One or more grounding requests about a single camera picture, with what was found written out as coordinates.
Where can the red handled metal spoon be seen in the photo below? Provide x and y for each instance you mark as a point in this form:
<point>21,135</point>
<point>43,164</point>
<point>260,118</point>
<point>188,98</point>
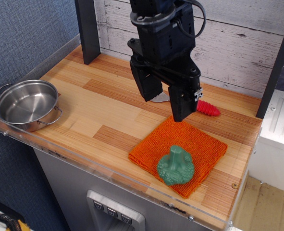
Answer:
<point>203,106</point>

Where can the silver steel pot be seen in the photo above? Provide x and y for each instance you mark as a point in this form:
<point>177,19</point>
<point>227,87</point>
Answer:
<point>30,105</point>

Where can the orange knitted cloth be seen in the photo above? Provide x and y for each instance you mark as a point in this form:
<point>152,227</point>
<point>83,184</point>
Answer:
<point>204,149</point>

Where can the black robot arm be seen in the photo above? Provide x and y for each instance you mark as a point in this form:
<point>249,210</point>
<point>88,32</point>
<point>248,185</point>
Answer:
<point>162,52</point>

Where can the yellow object at corner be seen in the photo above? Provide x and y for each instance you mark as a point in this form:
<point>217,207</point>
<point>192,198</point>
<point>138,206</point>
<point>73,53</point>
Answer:
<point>24,227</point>

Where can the grey cabinet with button panel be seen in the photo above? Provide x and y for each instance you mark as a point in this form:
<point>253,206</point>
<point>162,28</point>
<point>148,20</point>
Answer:
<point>93,201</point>

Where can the white ridged side counter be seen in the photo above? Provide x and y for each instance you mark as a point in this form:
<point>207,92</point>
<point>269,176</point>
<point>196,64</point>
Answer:
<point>267,160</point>

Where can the green toy broccoli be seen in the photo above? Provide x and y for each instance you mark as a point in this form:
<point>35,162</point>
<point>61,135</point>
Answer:
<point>176,167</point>

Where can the right black vertical post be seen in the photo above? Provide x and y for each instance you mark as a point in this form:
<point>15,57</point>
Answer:
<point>272,82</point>

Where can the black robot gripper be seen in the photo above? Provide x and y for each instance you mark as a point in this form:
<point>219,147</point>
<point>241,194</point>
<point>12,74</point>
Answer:
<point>161,54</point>

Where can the clear acrylic table guard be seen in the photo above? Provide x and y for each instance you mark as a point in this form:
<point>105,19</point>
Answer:
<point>105,118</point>

